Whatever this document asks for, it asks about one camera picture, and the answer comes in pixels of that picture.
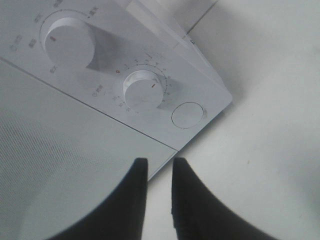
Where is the upper white power knob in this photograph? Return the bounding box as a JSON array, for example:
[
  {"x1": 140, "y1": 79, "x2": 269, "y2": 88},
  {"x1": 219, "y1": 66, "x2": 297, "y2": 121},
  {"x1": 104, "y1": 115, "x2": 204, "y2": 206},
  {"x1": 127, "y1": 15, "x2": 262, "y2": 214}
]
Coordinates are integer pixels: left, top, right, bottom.
[{"x1": 42, "y1": 17, "x2": 96, "y2": 69}]

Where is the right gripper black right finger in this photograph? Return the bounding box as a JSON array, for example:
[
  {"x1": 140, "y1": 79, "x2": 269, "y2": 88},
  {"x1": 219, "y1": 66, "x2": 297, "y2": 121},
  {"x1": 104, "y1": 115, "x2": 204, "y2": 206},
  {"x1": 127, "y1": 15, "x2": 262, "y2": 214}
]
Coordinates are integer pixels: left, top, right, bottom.
[{"x1": 171, "y1": 157, "x2": 273, "y2": 240}]

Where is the white microwave oven body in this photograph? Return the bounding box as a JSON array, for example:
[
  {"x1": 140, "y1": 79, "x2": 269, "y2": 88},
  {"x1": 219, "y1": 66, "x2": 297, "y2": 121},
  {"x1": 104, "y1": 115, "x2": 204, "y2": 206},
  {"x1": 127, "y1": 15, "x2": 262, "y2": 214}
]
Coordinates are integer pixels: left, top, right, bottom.
[{"x1": 0, "y1": 0, "x2": 234, "y2": 182}]

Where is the lower white timer knob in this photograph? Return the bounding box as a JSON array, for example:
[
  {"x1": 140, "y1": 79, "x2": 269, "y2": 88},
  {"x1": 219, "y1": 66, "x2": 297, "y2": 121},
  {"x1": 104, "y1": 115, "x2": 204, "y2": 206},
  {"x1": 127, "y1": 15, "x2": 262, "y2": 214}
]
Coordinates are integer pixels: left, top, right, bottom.
[{"x1": 123, "y1": 70, "x2": 164, "y2": 111}]

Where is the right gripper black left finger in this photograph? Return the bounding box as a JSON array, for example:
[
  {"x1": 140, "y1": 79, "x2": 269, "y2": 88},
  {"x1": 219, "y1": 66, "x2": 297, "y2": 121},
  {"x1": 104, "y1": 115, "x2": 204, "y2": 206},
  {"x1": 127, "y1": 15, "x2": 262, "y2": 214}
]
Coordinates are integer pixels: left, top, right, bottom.
[{"x1": 51, "y1": 158, "x2": 148, "y2": 240}]

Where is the round white door button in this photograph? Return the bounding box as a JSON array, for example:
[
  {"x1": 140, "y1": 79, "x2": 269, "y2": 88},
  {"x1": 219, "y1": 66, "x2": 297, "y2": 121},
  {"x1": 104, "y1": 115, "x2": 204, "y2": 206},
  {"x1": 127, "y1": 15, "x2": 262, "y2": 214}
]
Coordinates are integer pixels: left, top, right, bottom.
[{"x1": 171, "y1": 102, "x2": 204, "y2": 129}]

